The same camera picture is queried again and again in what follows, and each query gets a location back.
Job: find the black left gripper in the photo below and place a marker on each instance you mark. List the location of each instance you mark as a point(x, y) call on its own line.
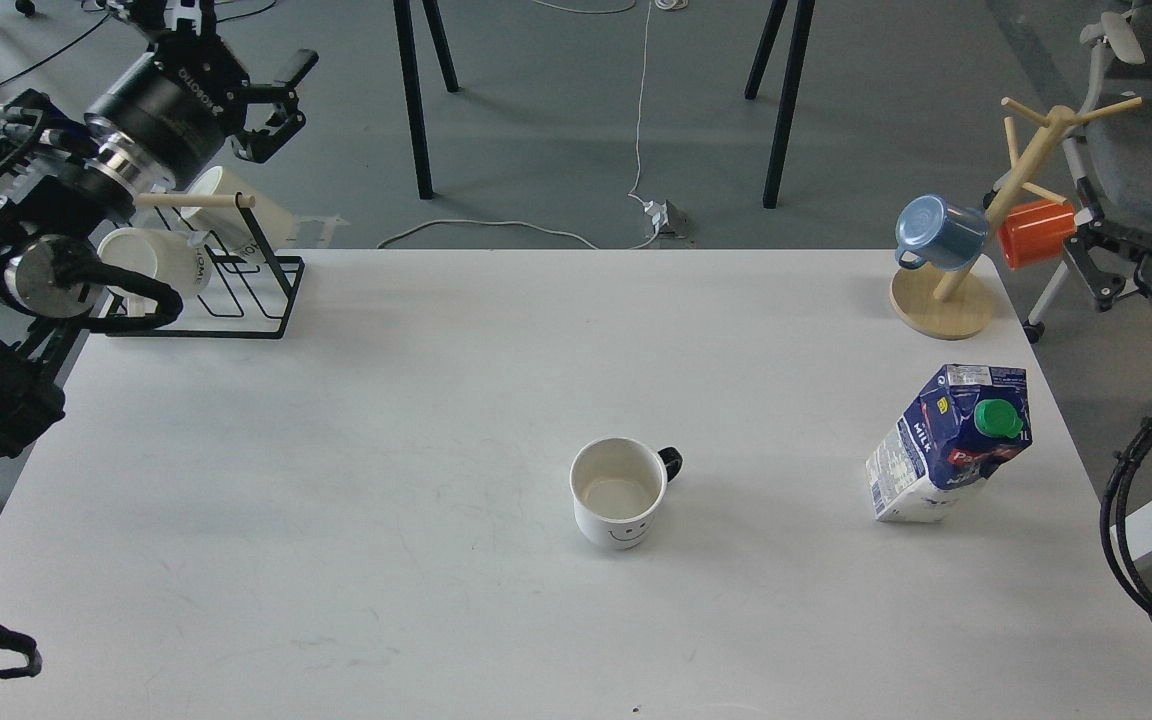
point(188, 92)

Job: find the blue white milk carton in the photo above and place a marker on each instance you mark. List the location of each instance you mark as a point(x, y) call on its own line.
point(965, 423)

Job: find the white smiley face mug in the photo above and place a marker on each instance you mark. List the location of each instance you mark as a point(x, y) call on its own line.
point(617, 485)

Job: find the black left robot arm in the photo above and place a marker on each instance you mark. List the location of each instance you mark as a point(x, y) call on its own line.
point(61, 178)

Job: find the orange mug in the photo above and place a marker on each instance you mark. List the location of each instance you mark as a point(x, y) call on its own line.
point(1033, 232)

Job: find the grey office chair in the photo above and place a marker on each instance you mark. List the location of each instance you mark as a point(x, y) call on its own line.
point(1110, 160)

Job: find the cream mug on rack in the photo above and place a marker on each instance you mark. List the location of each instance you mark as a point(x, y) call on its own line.
point(227, 221)

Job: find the wooden mug tree stand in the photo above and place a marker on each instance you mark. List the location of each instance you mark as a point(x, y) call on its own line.
point(956, 305)

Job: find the white mug on rack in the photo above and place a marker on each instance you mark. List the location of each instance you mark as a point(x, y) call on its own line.
point(174, 258)

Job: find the blue mug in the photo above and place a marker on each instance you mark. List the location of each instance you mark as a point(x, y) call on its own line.
point(931, 230)

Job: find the black table legs right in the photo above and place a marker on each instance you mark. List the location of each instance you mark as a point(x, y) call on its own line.
point(804, 12)

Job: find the white power adapter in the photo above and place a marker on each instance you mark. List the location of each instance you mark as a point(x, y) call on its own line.
point(664, 219)

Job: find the black wire cup rack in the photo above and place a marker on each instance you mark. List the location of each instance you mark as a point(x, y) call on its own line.
point(244, 300)

